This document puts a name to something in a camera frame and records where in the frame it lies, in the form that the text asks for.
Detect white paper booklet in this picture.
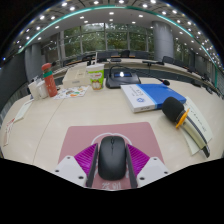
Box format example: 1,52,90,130
179,96,214,156

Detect ceiling lights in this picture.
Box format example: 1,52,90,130
1,0,224,68

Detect red bottle with green band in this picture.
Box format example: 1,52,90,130
41,62,59,98

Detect blue and white book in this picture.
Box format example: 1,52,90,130
120,83,188,114

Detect black office chairs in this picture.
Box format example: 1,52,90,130
63,49,214,88

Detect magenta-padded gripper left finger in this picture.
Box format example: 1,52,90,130
54,143,100,188

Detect black conference microphone unit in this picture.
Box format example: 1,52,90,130
105,65,171,89

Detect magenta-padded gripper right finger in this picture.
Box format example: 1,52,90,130
125,143,170,189

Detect colourful leaflet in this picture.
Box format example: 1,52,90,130
53,85,90,100

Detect pink printed mouse pad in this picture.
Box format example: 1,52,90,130
58,121,165,191

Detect black microphone with yellow ring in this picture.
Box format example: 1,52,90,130
161,96,212,159

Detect curved wooden conference desk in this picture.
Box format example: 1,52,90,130
49,57,224,98

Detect black computer mouse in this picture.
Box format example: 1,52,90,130
97,135,127,181

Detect white lidded mug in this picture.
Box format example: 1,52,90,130
35,79,50,99

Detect green and white paper cup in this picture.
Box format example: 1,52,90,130
86,63,105,91

